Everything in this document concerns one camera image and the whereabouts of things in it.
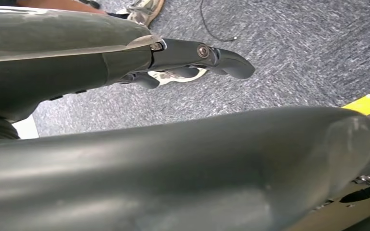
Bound person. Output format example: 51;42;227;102
0;0;129;18

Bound beige patterned shoe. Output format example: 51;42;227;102
147;67;208;86
116;0;166;27

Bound white panel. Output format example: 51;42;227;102
12;114;40;140

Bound thin black cable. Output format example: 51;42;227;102
199;0;238;42

